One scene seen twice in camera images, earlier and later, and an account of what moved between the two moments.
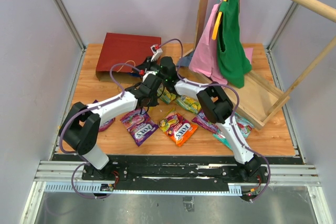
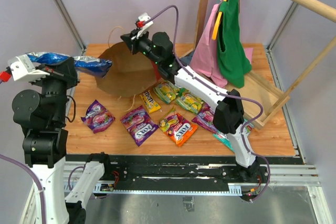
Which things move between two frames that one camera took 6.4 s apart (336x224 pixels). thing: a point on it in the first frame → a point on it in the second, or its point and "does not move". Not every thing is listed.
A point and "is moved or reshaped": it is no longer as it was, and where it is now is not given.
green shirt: [233, 60] does not move
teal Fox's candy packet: [245, 125] does not move
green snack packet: [188, 103] does not move
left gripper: [155, 102] → [65, 70]
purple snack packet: [201, 119] does not move
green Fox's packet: [167, 96] does not move
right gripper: [148, 63] → [132, 41]
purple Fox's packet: [139, 125] does not move
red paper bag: [132, 50] is moved or reshaped
